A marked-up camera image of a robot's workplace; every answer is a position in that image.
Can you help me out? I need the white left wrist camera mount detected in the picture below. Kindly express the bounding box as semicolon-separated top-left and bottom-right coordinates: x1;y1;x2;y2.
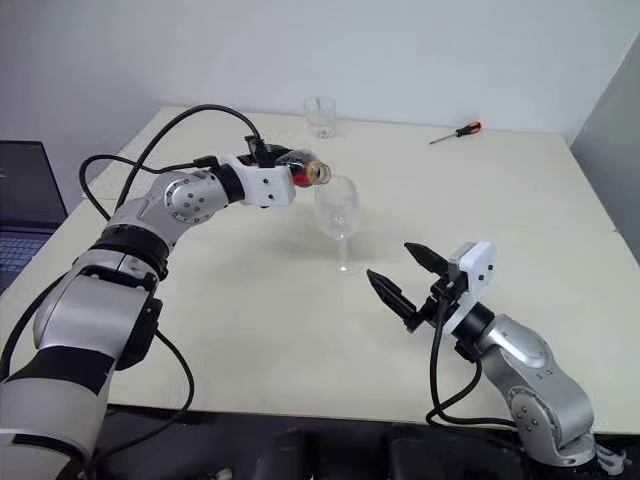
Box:
222;153;297;209

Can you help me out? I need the clear wine glass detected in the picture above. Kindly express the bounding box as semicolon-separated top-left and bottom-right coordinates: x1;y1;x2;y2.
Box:
313;174;360;275

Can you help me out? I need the clear glass tumbler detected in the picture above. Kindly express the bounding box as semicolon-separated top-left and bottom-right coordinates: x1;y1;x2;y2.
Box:
303;95;337;140

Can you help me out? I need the dark rounded shape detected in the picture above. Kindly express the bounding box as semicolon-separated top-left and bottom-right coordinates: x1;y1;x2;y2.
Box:
384;422;536;480

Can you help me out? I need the grey panel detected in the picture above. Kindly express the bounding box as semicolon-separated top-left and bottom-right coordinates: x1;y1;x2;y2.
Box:
569;42;640;236

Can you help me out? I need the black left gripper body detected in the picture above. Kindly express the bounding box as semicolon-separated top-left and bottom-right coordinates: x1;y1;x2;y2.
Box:
237;143;277;168

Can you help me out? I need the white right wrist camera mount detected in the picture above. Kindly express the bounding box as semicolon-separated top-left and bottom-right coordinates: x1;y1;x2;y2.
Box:
446;240;496;336

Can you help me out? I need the orange black handled screwdriver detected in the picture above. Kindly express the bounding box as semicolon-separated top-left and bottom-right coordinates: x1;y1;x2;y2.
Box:
428;120;484;146

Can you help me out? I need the dark laptop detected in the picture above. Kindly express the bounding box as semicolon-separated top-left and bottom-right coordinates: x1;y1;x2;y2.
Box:
0;140;70;296

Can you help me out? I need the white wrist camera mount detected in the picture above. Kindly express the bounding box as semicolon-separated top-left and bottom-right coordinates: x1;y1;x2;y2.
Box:
446;240;496;336
222;153;297;209

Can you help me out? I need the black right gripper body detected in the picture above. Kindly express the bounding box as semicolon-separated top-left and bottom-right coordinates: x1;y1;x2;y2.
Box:
403;272;469;335

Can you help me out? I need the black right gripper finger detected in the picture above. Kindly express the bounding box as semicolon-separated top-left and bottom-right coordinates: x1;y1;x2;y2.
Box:
403;242;450;276
366;268;419;317

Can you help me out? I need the clear bottle with dark drink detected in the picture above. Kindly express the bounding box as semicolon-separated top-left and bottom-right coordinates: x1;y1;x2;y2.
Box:
276;148;333;190

